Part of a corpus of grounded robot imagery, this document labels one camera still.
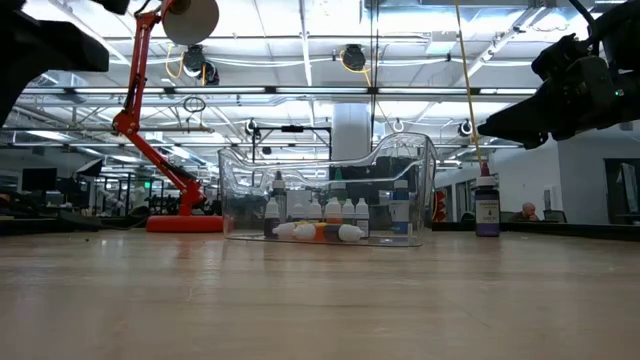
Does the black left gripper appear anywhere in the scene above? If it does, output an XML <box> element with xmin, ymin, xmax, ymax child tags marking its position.
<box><xmin>0</xmin><ymin>9</ymin><xmax>110</xmax><ymax>126</ymax></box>

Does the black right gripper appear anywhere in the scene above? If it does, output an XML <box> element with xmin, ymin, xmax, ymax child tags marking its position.
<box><xmin>477</xmin><ymin>34</ymin><xmax>624</xmax><ymax>150</ymax></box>

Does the small dark blue coloring bottle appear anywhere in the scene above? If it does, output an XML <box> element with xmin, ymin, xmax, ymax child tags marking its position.
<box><xmin>354</xmin><ymin>197</ymin><xmax>371</xmax><ymax>237</ymax></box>

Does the large green food coloring bottle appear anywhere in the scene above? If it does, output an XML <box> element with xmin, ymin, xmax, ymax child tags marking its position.
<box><xmin>330</xmin><ymin>167</ymin><xmax>348</xmax><ymax>202</ymax></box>

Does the small orange coloring bottle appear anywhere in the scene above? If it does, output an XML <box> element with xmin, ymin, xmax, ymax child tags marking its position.
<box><xmin>324</xmin><ymin>197</ymin><xmax>343</xmax><ymax>226</ymax></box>
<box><xmin>293</xmin><ymin>222</ymin><xmax>329</xmax><ymax>243</ymax></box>

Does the small dark purple coloring bottle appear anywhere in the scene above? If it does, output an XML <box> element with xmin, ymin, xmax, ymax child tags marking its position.
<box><xmin>263</xmin><ymin>197</ymin><xmax>281</xmax><ymax>239</ymax></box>

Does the large violet food coloring bottle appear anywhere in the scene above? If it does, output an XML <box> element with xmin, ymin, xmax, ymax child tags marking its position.
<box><xmin>474</xmin><ymin>162</ymin><xmax>501</xmax><ymax>238</ymax></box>

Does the large blue food coloring bottle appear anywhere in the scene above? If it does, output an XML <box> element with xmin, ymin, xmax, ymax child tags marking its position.
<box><xmin>390</xmin><ymin>179</ymin><xmax>412</xmax><ymax>236</ymax></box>

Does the large black food coloring bottle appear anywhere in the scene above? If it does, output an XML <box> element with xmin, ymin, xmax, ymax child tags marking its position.
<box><xmin>272</xmin><ymin>170</ymin><xmax>288</xmax><ymax>224</ymax></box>

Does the person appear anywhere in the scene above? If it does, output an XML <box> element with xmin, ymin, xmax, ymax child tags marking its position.
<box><xmin>509</xmin><ymin>202</ymin><xmax>544</xmax><ymax>224</ymax></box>

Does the clear plastic storage bin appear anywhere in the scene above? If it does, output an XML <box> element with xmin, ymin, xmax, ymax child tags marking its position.
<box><xmin>218</xmin><ymin>132</ymin><xmax>439</xmax><ymax>248</ymax></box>

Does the black computer monitor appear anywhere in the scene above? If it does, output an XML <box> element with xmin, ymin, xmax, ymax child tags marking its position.
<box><xmin>20</xmin><ymin>167</ymin><xmax>59</xmax><ymax>192</ymax></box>

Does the red desk lamp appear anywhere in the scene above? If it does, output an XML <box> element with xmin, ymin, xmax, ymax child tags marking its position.
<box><xmin>112</xmin><ymin>0</ymin><xmax>225</xmax><ymax>234</ymax></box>

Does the yellow hanging cable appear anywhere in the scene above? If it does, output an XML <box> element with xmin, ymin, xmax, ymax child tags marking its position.
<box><xmin>453</xmin><ymin>0</ymin><xmax>486</xmax><ymax>174</ymax></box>

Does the black aluminium table frame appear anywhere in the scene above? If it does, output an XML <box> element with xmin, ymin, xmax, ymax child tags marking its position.
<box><xmin>0</xmin><ymin>214</ymin><xmax>640</xmax><ymax>242</ymax></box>

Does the black ceiling cable reel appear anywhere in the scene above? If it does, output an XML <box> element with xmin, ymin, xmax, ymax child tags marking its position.
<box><xmin>182</xmin><ymin>44</ymin><xmax>221</xmax><ymax>86</ymax></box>
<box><xmin>342</xmin><ymin>43</ymin><xmax>368</xmax><ymax>72</ymax></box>

